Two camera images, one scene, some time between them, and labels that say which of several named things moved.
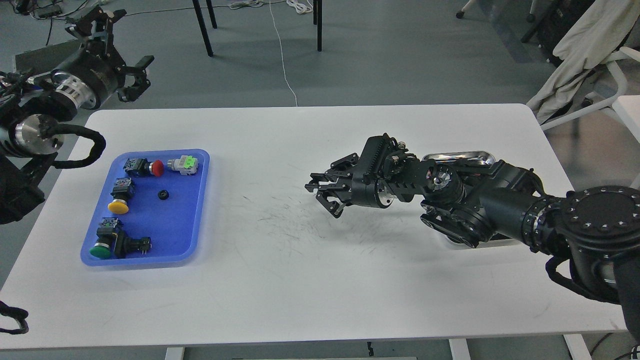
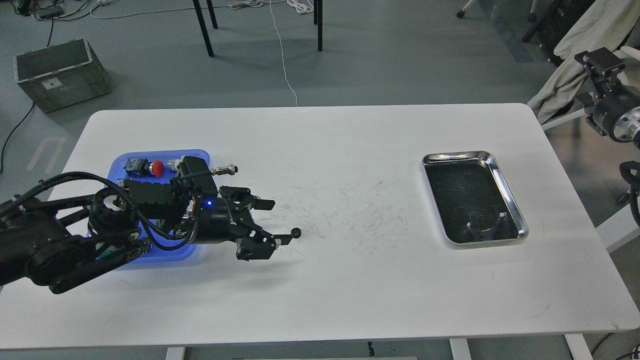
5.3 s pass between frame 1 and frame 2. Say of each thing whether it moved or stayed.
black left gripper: moved
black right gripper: moved
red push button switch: stayed
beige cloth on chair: stayed
